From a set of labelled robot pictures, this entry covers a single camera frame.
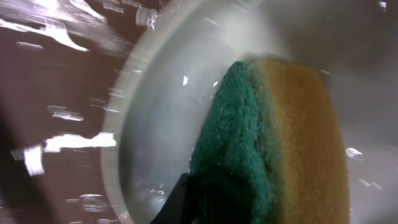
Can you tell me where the large brown serving tray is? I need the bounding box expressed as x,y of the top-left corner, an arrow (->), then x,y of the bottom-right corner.
1,0 -> 165,223

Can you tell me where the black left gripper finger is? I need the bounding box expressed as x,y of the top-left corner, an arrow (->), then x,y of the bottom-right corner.
150,173 -> 205,224

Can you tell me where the green yellow sponge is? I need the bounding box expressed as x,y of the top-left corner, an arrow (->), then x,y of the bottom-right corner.
188,60 -> 350,223

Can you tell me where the white plate top blue stain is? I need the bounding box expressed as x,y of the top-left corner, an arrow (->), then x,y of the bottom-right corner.
101,0 -> 397,223

